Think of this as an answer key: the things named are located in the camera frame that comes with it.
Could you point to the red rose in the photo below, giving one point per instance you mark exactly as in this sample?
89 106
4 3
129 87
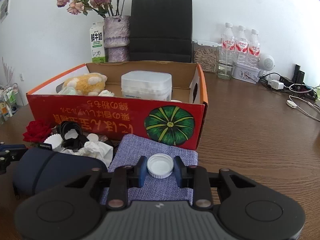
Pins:
36 131

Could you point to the black upright device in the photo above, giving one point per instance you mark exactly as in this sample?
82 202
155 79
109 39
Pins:
298 73

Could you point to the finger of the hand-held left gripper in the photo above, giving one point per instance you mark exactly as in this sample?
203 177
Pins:
11 147
7 155

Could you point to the clear drinking glass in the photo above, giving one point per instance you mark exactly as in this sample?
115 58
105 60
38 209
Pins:
226 72

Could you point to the black power adapter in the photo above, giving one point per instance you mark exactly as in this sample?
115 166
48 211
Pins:
285 80

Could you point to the purple textured vase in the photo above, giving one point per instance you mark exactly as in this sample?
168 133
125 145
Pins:
116 37

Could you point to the pink dried plant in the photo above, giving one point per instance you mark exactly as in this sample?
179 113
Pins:
7 71

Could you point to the white wall switch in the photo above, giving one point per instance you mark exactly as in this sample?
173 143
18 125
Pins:
21 77

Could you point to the white printed tin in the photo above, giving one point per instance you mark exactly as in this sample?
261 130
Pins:
245 73

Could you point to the small white cap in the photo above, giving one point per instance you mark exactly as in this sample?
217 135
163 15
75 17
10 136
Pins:
92 137

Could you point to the wall poster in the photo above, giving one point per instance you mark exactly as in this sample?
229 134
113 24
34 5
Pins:
5 7

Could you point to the white charger block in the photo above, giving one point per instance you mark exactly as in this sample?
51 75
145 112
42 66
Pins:
276 85

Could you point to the metal storage rack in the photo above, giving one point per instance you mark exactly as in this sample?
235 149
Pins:
10 102

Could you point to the yellow spotted plush toy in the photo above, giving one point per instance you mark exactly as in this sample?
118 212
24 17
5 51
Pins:
85 83

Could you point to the purple woven cloth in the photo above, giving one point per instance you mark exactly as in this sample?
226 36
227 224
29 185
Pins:
155 145

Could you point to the white plastic cotton swab container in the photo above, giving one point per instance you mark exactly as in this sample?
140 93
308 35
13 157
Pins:
145 85

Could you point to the navy zip pouch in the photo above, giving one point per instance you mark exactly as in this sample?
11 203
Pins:
62 170

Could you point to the white green milk carton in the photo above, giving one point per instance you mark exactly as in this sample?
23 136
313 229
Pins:
97 42

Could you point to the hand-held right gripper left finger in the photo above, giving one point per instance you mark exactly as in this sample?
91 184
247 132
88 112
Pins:
142 172

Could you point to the red cardboard box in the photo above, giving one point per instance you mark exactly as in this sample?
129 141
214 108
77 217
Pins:
100 115

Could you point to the clear jar of wooden pegs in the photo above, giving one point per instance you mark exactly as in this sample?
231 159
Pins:
205 60

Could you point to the black paper bag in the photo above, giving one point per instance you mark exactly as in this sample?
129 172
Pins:
160 25

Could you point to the white round speaker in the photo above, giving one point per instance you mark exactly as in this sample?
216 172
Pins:
267 63

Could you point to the white bottle cap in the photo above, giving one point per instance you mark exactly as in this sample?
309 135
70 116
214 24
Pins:
160 166

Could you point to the red label water bottle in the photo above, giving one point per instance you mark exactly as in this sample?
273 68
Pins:
254 47
241 45
228 42

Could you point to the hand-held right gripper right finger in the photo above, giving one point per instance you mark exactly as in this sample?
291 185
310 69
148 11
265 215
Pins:
178 172

